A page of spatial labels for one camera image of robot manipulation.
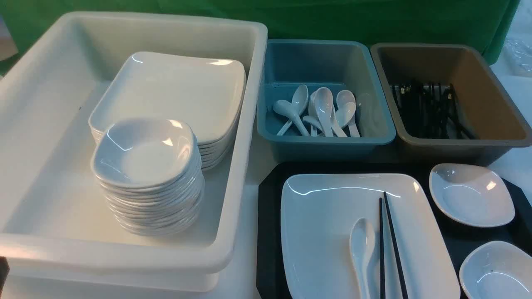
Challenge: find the white ceramic soup spoon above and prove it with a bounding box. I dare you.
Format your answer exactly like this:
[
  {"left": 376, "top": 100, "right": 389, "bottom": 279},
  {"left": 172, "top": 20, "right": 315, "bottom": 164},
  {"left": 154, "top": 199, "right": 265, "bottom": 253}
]
[{"left": 349, "top": 218, "right": 376, "bottom": 299}]

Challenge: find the teal plastic bin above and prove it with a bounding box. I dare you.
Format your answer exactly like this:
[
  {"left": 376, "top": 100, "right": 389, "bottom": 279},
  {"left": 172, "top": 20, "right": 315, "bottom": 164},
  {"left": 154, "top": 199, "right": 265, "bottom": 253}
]
[{"left": 255, "top": 39, "right": 397, "bottom": 163}]

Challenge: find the large white plastic tub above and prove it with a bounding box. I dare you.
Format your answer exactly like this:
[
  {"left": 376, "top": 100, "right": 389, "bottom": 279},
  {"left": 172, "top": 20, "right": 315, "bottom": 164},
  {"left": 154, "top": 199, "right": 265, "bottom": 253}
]
[{"left": 0, "top": 12, "right": 268, "bottom": 293}]

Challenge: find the white spoon in bin right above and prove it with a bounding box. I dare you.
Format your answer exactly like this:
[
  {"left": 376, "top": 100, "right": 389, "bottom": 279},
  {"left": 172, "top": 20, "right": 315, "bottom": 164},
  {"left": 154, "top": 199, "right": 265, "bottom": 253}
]
[{"left": 335, "top": 90, "right": 361, "bottom": 137}]

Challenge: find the green cloth backdrop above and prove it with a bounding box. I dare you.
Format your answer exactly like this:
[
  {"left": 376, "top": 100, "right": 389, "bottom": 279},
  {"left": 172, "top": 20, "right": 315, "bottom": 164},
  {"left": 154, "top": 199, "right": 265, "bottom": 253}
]
[{"left": 1, "top": 0, "right": 520, "bottom": 75}]

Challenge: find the brown plastic bin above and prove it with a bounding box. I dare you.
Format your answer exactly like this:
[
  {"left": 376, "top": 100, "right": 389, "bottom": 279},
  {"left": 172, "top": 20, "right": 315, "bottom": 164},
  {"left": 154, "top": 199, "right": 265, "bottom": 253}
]
[{"left": 370, "top": 43, "right": 531, "bottom": 166}]

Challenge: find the pile of black chopsticks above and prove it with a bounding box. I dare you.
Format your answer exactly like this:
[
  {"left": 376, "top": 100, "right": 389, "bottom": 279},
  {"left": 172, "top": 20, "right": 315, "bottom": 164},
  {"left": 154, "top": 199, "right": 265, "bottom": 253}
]
[{"left": 390, "top": 79, "right": 478, "bottom": 140}]

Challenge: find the stack of white square plates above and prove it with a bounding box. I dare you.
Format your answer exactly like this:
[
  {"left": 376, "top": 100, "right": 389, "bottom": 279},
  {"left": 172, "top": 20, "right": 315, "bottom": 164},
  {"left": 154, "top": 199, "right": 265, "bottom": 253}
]
[{"left": 88, "top": 51, "right": 247, "bottom": 171}]

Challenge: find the white spoon in bin centre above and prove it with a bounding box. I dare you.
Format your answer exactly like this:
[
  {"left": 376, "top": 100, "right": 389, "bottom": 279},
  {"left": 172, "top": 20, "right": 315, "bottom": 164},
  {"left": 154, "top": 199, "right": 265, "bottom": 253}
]
[{"left": 311, "top": 87, "right": 347, "bottom": 137}]

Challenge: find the black serving tray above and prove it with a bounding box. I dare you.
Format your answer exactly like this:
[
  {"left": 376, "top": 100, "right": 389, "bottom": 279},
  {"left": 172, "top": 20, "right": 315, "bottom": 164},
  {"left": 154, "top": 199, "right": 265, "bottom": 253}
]
[{"left": 256, "top": 162, "right": 532, "bottom": 299}]

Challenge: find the large white rice plate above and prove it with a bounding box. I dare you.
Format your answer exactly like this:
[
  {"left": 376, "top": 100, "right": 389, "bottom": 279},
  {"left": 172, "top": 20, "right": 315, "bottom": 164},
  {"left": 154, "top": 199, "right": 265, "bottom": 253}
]
[{"left": 281, "top": 173, "right": 461, "bottom": 299}]

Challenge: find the white small dish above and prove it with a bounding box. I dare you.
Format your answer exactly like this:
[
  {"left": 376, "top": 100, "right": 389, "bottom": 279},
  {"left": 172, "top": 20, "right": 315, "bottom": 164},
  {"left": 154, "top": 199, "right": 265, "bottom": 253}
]
[
  {"left": 458, "top": 240, "right": 532, "bottom": 299},
  {"left": 428, "top": 163, "right": 515, "bottom": 228}
]

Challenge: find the stack of white small bowls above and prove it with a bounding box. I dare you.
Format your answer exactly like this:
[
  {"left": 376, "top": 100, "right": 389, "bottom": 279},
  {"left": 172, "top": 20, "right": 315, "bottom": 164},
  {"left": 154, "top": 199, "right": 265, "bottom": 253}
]
[{"left": 91, "top": 118, "right": 205, "bottom": 236}]

